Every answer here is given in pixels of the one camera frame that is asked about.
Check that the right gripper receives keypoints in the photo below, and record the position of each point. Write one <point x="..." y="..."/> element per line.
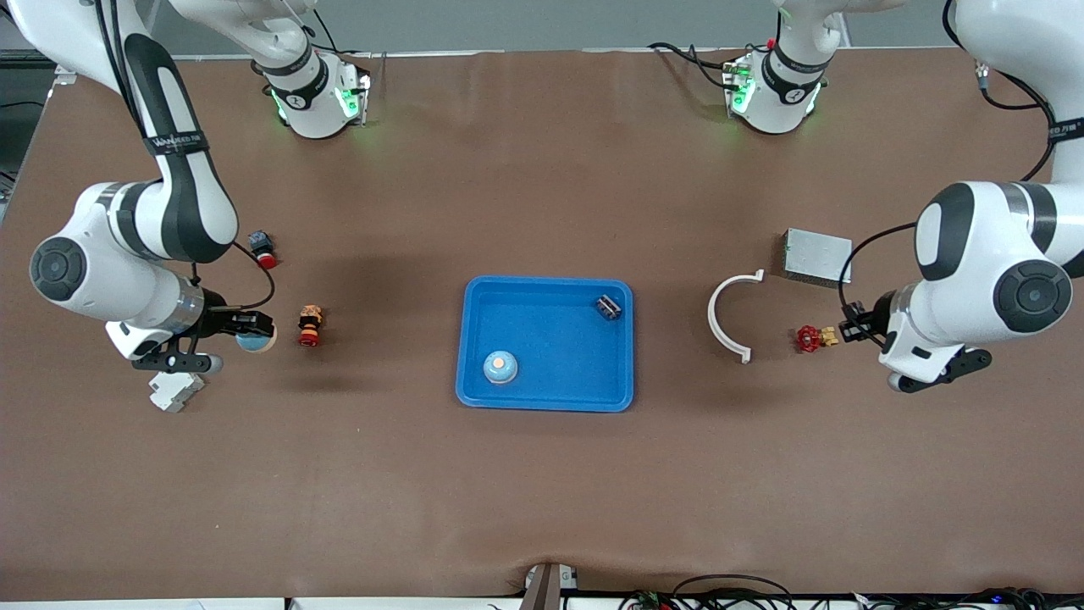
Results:
<point x="218" y="320"/>

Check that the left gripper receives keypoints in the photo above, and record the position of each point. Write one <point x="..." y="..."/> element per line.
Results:
<point x="873" y="320"/>

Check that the light blue service bell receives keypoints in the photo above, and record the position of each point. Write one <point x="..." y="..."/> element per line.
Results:
<point x="500" y="367"/>
<point x="254" y="343"/>

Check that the small black striped capacitor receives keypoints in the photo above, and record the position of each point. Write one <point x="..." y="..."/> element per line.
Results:
<point x="608" y="307"/>

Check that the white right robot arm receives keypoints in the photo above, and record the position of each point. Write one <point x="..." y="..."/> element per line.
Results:
<point x="182" y="203"/>

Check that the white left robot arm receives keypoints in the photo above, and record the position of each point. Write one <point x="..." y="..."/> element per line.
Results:
<point x="974" y="237"/>

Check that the red valve with brass fitting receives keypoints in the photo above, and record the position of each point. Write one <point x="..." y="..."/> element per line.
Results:
<point x="809" y="339"/>

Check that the red emergency stop orange base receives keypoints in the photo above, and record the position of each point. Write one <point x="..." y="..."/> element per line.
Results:
<point x="310" y="326"/>

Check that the silver metal box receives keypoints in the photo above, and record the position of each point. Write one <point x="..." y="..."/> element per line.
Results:
<point x="817" y="258"/>

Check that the red push button black base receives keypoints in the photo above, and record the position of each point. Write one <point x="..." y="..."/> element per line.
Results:
<point x="264" y="254"/>

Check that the white circuit breaker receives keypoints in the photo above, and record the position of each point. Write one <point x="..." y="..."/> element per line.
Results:
<point x="174" y="391"/>

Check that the white curved pipe clamp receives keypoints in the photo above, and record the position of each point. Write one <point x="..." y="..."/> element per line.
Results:
<point x="711" y="315"/>

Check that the blue plastic tray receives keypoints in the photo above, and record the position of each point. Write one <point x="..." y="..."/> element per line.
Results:
<point x="550" y="356"/>

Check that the aluminium frame corner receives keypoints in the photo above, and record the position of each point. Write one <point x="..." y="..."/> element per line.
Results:
<point x="66" y="76"/>

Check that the grey metal clamp bracket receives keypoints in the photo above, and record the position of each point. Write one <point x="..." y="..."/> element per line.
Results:
<point x="546" y="589"/>

